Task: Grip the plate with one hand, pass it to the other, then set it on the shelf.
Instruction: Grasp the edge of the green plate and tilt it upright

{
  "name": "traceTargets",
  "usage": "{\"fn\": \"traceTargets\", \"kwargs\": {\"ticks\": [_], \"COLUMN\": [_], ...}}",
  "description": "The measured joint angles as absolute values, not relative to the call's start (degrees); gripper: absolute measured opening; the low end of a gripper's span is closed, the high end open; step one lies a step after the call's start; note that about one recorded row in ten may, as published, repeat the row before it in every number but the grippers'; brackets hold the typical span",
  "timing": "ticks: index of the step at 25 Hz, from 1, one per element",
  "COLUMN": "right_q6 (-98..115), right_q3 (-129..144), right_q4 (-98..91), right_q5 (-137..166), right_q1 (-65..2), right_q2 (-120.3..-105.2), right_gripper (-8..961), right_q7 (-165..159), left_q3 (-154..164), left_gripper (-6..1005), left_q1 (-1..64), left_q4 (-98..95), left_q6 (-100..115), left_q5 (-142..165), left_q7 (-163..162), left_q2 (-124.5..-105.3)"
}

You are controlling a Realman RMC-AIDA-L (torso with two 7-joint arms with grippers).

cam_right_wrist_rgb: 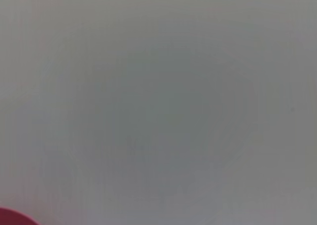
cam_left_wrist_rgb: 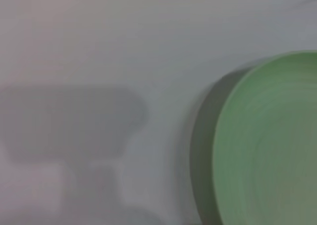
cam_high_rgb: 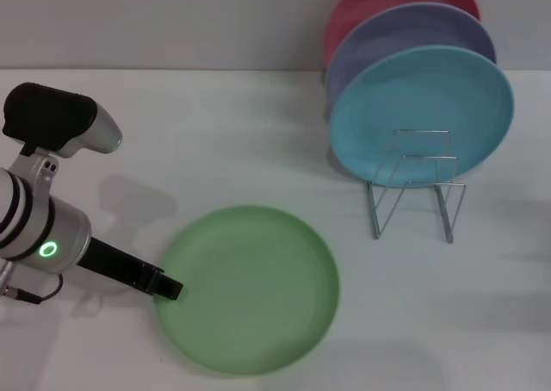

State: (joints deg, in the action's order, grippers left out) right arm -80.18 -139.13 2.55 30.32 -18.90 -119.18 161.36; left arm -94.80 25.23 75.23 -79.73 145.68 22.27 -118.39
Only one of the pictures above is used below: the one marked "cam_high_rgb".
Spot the teal round plate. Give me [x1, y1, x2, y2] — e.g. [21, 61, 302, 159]
[329, 45, 516, 189]

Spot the silver wire plate rack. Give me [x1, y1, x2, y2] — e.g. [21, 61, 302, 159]
[365, 127, 467, 245]

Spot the red round plate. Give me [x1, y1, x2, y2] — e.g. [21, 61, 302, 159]
[322, 0, 481, 71]

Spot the purple round plate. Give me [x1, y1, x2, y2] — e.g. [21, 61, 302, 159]
[325, 2, 498, 108]

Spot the black cable with connector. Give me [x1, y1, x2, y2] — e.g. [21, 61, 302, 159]
[0, 275, 65, 305]

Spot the green round plate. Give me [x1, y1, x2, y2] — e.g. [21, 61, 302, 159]
[153, 204, 341, 379]

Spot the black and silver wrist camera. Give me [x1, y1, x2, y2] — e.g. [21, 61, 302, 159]
[2, 83, 123, 158]

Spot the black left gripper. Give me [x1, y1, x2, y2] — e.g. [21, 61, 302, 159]
[76, 237, 184, 301]

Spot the silver camera mount bracket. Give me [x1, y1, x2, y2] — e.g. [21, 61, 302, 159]
[8, 146, 60, 194]

